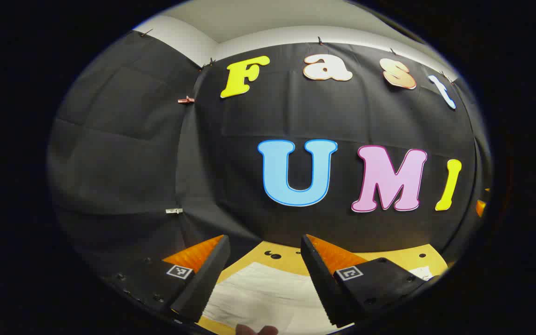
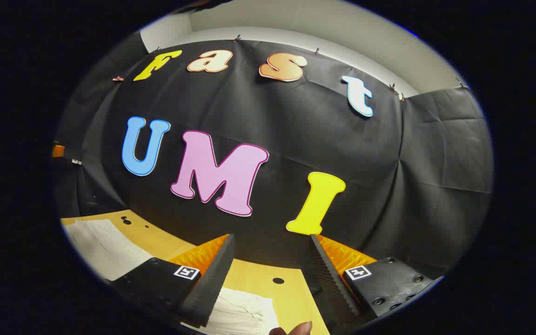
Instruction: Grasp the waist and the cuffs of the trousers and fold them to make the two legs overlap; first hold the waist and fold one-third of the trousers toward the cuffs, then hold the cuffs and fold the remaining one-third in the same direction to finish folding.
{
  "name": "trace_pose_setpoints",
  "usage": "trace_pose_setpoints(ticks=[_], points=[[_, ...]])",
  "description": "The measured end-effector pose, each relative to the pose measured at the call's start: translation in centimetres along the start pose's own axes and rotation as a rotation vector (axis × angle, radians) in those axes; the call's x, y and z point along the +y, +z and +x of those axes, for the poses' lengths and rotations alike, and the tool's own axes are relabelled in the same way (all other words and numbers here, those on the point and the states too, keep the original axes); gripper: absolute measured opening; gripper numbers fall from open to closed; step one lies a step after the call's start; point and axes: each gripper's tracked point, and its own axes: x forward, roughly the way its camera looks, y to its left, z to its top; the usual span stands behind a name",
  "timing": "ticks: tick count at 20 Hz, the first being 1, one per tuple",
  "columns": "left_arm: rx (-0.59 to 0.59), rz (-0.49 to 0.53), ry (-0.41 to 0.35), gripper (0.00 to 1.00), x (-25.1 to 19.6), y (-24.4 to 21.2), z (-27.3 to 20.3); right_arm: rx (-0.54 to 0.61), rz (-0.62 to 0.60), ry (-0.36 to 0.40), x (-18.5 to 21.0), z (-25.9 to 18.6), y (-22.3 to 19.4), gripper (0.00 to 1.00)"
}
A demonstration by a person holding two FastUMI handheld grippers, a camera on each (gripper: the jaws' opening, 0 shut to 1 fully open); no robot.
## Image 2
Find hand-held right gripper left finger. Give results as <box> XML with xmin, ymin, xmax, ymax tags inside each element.
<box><xmin>107</xmin><ymin>234</ymin><xmax>236</xmax><ymax>328</ymax></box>

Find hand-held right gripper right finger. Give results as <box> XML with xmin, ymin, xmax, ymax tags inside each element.
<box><xmin>301</xmin><ymin>234</ymin><xmax>437</xmax><ymax>332</ymax></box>

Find white jeans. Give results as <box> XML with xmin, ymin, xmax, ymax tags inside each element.
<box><xmin>66</xmin><ymin>219</ymin><xmax>280</xmax><ymax>335</ymax></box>

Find black backdrop cloth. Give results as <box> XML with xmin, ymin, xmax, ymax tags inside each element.
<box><xmin>54</xmin><ymin>30</ymin><xmax>494</xmax><ymax>280</ymax></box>

